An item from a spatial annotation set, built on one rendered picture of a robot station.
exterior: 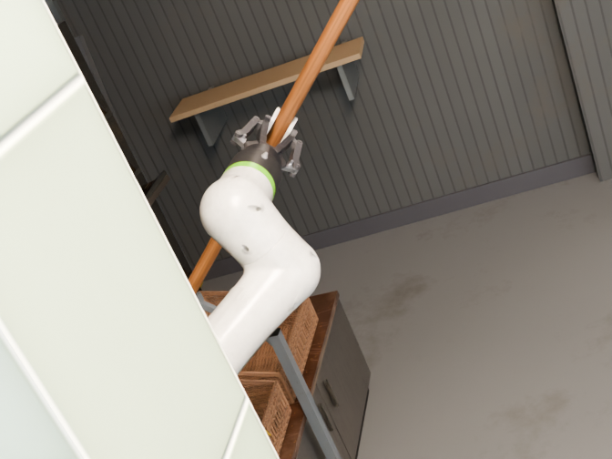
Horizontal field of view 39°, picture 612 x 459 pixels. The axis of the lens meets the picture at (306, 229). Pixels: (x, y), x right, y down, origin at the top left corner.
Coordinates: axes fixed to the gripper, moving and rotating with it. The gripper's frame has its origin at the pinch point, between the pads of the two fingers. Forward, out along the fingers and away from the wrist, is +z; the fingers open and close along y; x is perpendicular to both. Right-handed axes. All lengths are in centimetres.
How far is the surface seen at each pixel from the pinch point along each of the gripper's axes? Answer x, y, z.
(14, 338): 54, -4, -131
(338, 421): -160, 79, 113
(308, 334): -142, 52, 132
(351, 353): -158, 78, 156
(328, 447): -149, 74, 86
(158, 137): -206, -62, 321
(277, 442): -143, 53, 70
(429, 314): -163, 117, 223
